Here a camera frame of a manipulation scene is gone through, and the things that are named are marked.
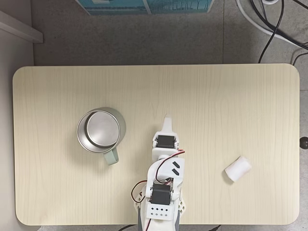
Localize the white gauze dressing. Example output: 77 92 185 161
224 155 252 184

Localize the white shelf ledge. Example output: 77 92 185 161
0 10 44 44

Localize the red black servo wire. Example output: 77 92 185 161
155 149 186 186

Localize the steel mug with green handle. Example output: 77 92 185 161
77 106 127 167

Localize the thick white cable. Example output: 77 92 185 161
235 0 308 51

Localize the long black cable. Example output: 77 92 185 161
258 0 285 64
249 0 308 47

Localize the short black cable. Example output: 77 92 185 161
292 52 308 66

